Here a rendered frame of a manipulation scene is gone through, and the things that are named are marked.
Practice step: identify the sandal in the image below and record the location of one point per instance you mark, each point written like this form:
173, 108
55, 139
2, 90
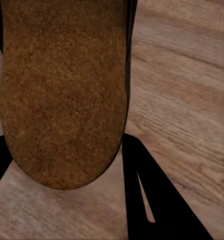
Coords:
65, 86

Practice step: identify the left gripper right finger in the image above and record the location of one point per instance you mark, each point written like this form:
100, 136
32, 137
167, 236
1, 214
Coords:
174, 219

